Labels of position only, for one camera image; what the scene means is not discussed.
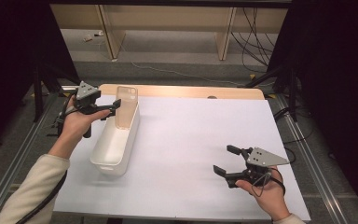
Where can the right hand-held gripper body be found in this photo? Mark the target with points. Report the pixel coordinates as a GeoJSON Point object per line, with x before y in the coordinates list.
{"type": "Point", "coordinates": [262, 158]}

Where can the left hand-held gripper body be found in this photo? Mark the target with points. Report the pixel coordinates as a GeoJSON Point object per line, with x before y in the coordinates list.
{"type": "Point", "coordinates": [87, 98]}

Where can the beige phone case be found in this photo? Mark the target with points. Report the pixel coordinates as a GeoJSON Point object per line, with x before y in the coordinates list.
{"type": "Point", "coordinates": [126, 109]}

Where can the white plastic storage box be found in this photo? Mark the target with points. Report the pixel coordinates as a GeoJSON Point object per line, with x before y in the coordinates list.
{"type": "Point", "coordinates": [112, 149]}

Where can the person's left hand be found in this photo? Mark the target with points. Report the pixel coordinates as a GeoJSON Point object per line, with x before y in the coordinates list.
{"type": "Point", "coordinates": [73, 130]}

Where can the person's right hand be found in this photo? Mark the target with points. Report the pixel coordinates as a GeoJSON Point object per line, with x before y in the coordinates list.
{"type": "Point", "coordinates": [268, 196]}

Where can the yellow tape piece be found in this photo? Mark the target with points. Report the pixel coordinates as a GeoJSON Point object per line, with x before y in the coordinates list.
{"type": "Point", "coordinates": [252, 76]}
{"type": "Point", "coordinates": [272, 96]}
{"type": "Point", "coordinates": [64, 94]}

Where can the white table cover sheet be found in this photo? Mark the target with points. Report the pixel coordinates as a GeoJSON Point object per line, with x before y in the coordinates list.
{"type": "Point", "coordinates": [183, 149]}

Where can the black metal stand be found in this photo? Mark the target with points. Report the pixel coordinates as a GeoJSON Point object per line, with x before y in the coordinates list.
{"type": "Point", "coordinates": [293, 93]}
{"type": "Point", "coordinates": [38, 93]}

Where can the small white floor object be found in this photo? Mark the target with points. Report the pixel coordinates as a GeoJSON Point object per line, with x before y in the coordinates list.
{"type": "Point", "coordinates": [87, 38]}
{"type": "Point", "coordinates": [99, 33]}

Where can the black curtain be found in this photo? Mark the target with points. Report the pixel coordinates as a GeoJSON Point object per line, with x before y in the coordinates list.
{"type": "Point", "coordinates": [338, 77]}
{"type": "Point", "coordinates": [6, 62]}

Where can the light wooden desk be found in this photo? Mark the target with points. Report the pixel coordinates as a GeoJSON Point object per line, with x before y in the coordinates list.
{"type": "Point", "coordinates": [167, 15]}

